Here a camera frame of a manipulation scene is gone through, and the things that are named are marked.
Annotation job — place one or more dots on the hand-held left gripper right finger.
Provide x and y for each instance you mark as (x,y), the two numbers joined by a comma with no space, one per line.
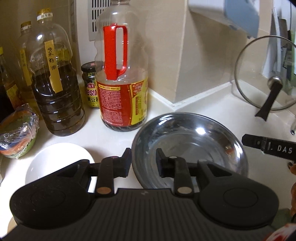
(160,162)

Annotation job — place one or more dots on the round steel plate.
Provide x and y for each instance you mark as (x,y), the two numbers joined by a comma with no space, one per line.
(196,139)

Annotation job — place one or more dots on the white and blue wall appliance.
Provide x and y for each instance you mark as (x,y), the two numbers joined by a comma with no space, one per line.
(231,11)

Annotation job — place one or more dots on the grey vent grille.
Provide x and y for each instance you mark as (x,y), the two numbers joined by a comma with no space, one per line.
(99,20)

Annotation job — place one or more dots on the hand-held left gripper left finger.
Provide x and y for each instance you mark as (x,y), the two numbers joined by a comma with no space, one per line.
(127,162)

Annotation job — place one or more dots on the large dark oil bottle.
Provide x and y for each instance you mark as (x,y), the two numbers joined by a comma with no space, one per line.
(60,99)

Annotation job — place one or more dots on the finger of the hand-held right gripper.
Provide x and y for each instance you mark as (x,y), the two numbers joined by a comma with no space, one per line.
(252,141)

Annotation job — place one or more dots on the dark sauce bottle yellow cap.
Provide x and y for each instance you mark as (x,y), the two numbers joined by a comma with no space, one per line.
(7,92)

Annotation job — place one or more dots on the person's right hand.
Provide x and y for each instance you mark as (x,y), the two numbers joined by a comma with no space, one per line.
(293,170)

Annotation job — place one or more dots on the glass sauce jar black lid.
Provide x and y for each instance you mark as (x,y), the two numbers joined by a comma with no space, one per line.
(90,90)

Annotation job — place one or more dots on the pale yellow oil bottle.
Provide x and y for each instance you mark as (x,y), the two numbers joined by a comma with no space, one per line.
(24,58)

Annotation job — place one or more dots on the white round plate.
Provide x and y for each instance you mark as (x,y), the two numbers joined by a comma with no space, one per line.
(57,157)

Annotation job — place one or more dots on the upright board behind lid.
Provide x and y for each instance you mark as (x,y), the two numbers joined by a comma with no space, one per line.
(277,30)

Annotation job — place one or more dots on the plastic-wrapped colourful bowl stack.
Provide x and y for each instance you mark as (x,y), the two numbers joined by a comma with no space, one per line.
(18,132)

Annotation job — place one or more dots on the red and white clothing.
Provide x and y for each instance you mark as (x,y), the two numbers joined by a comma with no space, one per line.
(282,233)

